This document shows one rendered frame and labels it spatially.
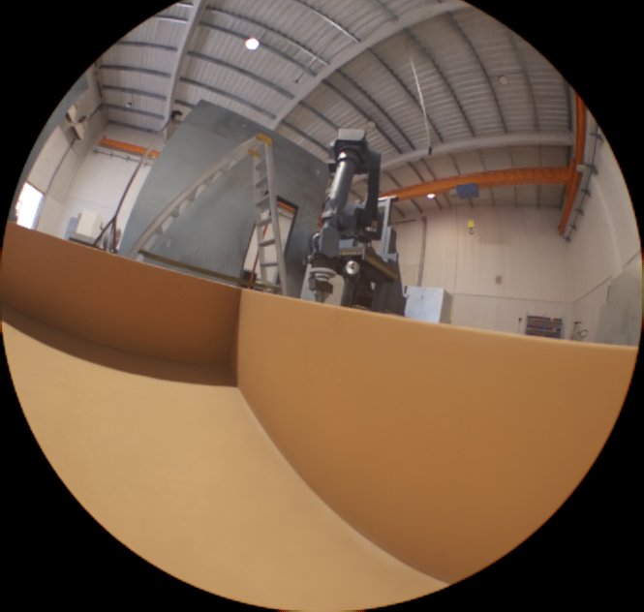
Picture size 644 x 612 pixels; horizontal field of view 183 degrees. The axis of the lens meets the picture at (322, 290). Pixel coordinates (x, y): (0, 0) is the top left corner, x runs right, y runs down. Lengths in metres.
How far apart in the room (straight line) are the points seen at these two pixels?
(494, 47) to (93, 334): 7.98
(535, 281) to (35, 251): 11.67
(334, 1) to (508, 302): 13.03
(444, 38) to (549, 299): 10.66
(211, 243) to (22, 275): 2.46
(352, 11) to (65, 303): 7.48
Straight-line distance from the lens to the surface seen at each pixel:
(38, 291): 0.18
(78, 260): 0.16
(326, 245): 1.02
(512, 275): 11.45
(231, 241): 2.62
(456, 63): 7.84
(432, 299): 7.08
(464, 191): 8.94
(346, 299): 0.69
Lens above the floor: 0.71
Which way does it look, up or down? 5 degrees up
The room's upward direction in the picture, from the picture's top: 12 degrees clockwise
